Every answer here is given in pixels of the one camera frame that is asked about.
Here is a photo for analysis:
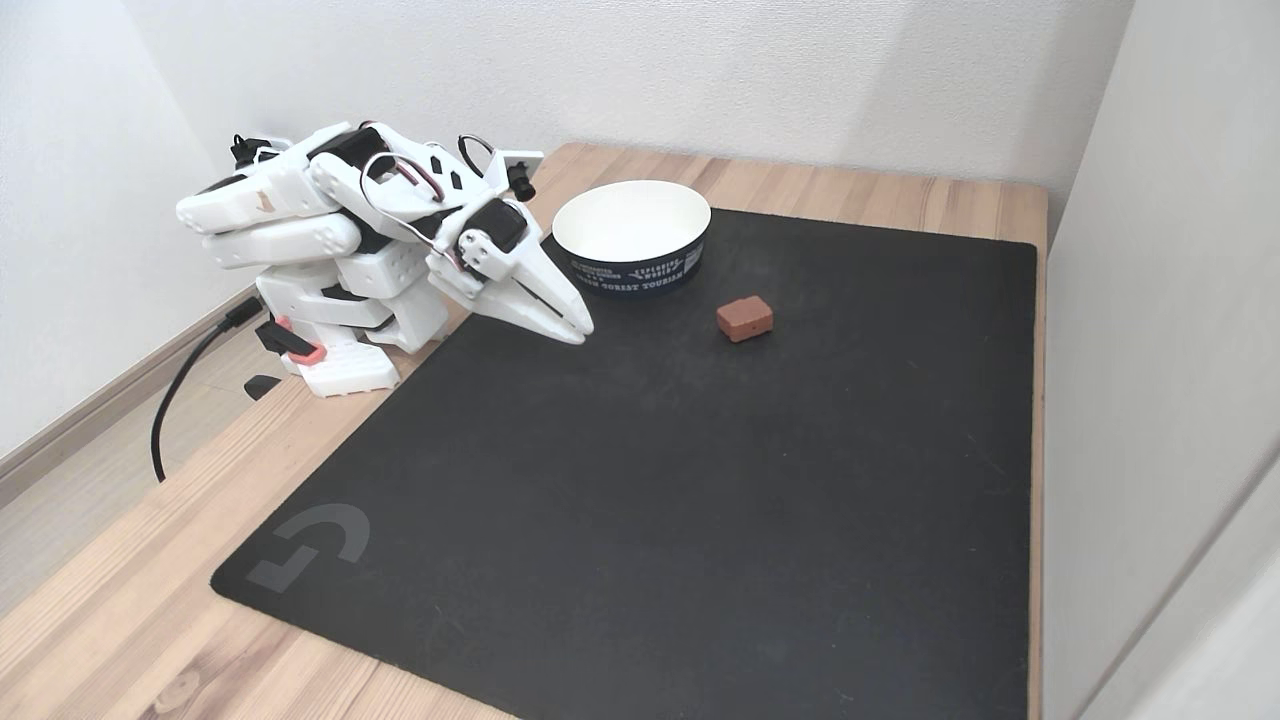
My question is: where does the brown toy block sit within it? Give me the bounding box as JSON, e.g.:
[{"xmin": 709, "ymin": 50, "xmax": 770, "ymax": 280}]
[{"xmin": 716, "ymin": 295, "xmax": 774, "ymax": 343}]

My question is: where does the white paper bowl navy band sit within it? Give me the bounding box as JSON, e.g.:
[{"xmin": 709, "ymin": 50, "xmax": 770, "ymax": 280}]
[{"xmin": 552, "ymin": 180, "xmax": 712, "ymax": 297}]

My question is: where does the black desk mat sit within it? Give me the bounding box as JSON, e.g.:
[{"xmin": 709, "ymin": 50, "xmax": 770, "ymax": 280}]
[{"xmin": 210, "ymin": 208, "xmax": 1038, "ymax": 720}]

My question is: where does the black and red table clamp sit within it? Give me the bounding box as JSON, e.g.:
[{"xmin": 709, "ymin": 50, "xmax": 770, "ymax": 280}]
[{"xmin": 244, "ymin": 316, "xmax": 327, "ymax": 401}]

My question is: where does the small camera on white bracket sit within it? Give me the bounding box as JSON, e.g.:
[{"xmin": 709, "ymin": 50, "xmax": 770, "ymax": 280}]
[{"xmin": 496, "ymin": 149, "xmax": 546, "ymax": 203}]

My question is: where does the black power cable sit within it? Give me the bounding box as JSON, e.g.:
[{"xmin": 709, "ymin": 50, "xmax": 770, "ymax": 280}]
[{"xmin": 150, "ymin": 298, "xmax": 266, "ymax": 483}]

